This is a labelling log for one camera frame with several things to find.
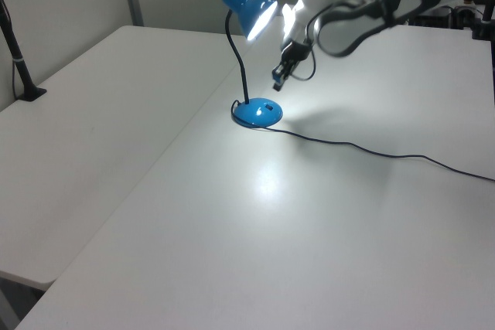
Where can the dark and white gripper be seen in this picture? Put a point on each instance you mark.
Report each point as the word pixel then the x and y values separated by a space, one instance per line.
pixel 294 42

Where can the blue gooseneck desk lamp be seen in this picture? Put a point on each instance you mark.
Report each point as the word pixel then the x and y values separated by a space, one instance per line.
pixel 251 11

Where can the black electronics box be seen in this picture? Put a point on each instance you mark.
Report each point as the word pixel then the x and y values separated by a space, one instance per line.
pixel 433 19

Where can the black clamp-mounted camera stand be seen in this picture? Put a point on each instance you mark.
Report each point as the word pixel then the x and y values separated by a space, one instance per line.
pixel 485 17

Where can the black camera stand with base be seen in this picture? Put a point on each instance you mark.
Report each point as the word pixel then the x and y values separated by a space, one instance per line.
pixel 21 67

